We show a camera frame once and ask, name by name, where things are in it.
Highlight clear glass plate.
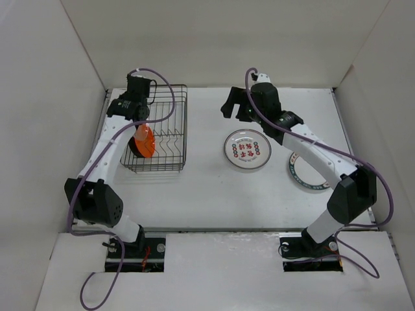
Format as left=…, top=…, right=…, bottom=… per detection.
left=134, top=123, right=154, bottom=143

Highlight orange plate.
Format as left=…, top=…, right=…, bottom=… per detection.
left=136, top=138, right=155, bottom=158

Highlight black plate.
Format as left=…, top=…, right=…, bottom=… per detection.
left=128, top=137, right=143, bottom=158

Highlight white plate red characters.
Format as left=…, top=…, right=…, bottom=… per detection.
left=223, top=129, right=272, bottom=170

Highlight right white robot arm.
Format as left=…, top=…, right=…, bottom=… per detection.
left=220, top=82, right=377, bottom=257

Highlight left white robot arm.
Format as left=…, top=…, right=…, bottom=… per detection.
left=64, top=74, right=152, bottom=257

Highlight white plate green rim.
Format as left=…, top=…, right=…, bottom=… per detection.
left=288, top=152, right=330, bottom=192

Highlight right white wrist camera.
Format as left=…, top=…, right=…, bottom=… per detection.
left=251, top=72, right=271, bottom=84

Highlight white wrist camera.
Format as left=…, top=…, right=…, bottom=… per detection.
left=251, top=72, right=271, bottom=84
left=127, top=71, right=149, bottom=80

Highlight grey wire dish rack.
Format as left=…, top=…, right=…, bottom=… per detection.
left=120, top=84, right=187, bottom=173

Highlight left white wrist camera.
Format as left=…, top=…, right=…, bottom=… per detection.
left=127, top=71, right=149, bottom=80

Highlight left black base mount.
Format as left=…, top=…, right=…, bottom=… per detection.
left=102, top=237, right=166, bottom=273

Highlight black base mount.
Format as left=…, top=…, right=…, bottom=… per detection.
left=278, top=236, right=343, bottom=272
left=102, top=237, right=166, bottom=273

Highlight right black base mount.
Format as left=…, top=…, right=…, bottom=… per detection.
left=278, top=236, right=343, bottom=272

